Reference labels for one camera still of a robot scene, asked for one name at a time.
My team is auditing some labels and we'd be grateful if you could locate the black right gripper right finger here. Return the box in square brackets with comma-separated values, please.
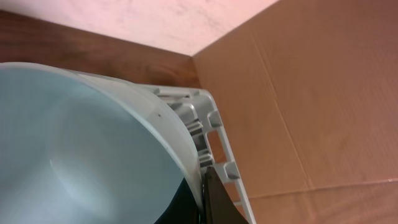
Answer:
[204, 167, 248, 224]

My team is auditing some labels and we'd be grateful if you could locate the blue bowl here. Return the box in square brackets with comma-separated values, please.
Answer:
[1, 62, 203, 223]

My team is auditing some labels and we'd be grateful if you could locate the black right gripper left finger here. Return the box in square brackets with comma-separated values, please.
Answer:
[155, 179, 199, 224]

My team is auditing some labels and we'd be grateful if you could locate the grey dishwasher rack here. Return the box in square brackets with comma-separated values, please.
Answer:
[140, 85, 256, 223]

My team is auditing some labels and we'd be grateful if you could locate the brown cardboard box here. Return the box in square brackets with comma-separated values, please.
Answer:
[194, 0, 397, 223]

